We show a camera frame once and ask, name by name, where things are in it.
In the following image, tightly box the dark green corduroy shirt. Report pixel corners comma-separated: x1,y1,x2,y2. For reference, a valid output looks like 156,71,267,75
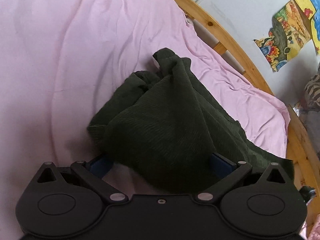
87,48,294,194

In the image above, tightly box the plastic bag of clothes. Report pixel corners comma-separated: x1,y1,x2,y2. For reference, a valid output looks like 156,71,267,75
299,67,320,157

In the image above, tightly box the pink bed sheet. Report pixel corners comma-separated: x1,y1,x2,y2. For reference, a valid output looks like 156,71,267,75
1,0,290,239

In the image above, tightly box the wooden bed frame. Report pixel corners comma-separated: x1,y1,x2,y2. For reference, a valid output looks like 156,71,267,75
159,0,320,235

